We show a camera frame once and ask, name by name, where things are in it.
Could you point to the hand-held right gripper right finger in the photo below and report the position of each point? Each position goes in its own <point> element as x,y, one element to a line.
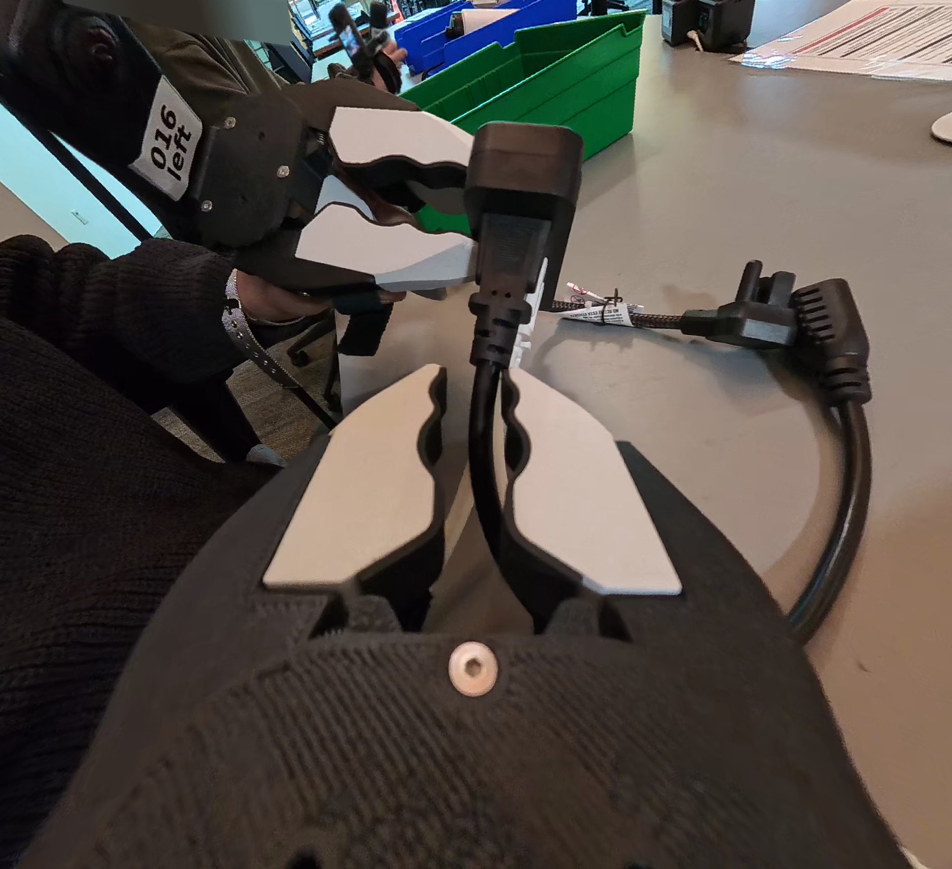
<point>587,512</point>

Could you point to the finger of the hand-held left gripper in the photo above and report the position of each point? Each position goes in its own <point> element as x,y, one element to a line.
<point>372,252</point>
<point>394,136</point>

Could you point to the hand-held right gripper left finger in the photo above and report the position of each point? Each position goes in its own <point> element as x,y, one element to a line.
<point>357,497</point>

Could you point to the person's left forearm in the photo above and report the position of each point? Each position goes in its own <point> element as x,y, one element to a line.
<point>111,304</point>

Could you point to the grey desk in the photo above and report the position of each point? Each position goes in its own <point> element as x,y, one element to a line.
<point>744,200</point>

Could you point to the person's left hand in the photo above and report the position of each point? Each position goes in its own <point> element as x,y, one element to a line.
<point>271,304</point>

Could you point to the blue plastic bin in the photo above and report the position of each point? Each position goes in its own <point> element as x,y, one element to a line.
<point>420,40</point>
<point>535,14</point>

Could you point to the green plastic bin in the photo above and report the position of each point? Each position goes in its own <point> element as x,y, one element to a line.
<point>565,88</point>

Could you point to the person's torso in black sweater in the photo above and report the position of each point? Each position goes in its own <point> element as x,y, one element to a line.
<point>89,549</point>

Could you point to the printed paper sheet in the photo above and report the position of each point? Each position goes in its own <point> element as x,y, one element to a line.
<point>877,36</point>

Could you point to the white round object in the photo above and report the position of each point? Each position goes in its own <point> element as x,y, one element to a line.
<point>943,127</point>

